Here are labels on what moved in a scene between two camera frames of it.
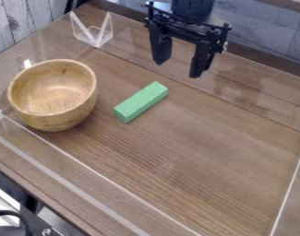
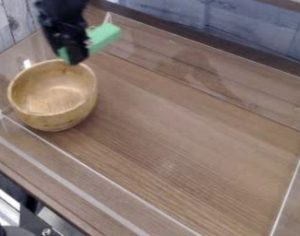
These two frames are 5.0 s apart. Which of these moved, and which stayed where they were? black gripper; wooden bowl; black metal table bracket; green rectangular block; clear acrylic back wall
Moved: black gripper; green rectangular block
Stayed: black metal table bracket; clear acrylic back wall; wooden bowl
